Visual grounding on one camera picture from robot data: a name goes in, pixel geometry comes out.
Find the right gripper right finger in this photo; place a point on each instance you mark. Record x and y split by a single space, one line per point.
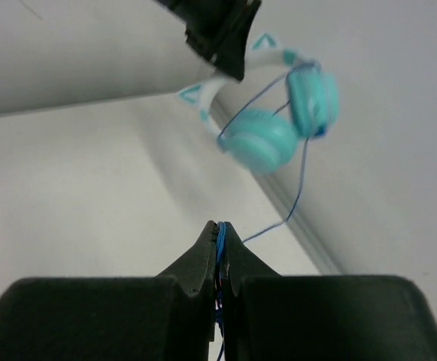
268 316

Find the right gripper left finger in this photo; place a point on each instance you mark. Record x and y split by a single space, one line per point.
166 317

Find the aluminium table frame rail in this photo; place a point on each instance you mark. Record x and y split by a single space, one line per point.
271 218

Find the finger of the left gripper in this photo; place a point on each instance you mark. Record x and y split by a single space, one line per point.
217 30

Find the teal cat-ear headphones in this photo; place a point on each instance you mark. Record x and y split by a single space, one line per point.
263 140

